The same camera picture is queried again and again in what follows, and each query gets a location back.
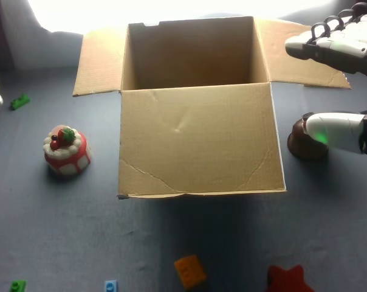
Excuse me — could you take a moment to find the red star toy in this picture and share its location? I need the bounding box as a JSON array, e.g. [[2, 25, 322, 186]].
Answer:
[[267, 264, 317, 292]]

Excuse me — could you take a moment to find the brown round object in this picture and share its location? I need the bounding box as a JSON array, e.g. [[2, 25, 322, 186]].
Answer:
[[287, 112, 329, 161]]

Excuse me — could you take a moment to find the green toy brick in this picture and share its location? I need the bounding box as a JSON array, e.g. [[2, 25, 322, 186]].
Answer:
[[9, 279, 28, 292], [9, 94, 31, 111]]

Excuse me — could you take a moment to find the red and cream toy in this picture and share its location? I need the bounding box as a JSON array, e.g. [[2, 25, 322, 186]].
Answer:
[[43, 125, 92, 181]]

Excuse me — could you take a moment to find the orange toy brick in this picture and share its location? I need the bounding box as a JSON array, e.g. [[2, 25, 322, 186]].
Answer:
[[174, 254, 208, 289]]

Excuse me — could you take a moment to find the grey table cloth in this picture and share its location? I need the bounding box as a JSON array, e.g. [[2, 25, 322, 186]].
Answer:
[[0, 0, 367, 292]]

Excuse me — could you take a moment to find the brown cardboard box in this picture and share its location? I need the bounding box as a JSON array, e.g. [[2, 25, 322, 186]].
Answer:
[[72, 15, 352, 201]]

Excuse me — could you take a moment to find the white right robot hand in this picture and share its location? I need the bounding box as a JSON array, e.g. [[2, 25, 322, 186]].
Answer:
[[285, 2, 367, 156]]

